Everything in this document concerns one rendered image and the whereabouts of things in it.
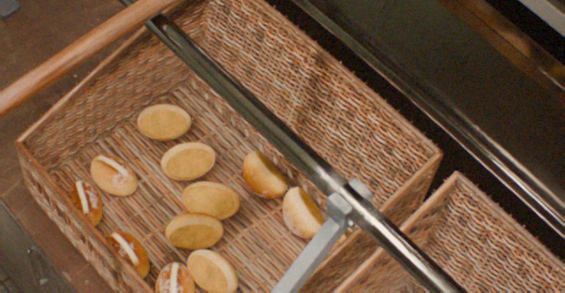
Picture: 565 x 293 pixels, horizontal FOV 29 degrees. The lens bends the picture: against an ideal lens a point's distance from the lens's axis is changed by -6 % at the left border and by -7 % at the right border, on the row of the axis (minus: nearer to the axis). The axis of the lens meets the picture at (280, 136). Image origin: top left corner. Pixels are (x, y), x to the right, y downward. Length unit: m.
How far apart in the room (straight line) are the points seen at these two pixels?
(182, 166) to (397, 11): 0.52
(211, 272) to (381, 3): 0.52
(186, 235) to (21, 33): 0.63
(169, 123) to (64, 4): 0.44
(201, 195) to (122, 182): 0.15
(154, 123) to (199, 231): 0.25
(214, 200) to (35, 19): 0.62
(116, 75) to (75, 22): 0.34
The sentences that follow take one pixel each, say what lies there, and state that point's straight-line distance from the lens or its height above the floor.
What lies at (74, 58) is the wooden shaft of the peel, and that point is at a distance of 1.44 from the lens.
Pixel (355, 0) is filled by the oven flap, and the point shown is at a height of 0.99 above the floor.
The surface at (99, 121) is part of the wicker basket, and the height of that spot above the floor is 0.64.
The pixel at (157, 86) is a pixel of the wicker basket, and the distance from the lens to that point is 2.13.
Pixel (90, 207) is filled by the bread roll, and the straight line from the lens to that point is 1.98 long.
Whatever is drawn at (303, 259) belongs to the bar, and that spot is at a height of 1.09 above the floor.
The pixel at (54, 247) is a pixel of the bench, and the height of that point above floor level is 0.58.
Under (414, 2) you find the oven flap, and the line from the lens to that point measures 1.72.
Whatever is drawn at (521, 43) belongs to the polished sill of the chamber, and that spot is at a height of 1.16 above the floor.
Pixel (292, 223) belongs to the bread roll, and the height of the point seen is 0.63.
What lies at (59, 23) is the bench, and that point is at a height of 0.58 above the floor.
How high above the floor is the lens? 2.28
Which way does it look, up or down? 53 degrees down
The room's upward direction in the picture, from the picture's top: 3 degrees clockwise
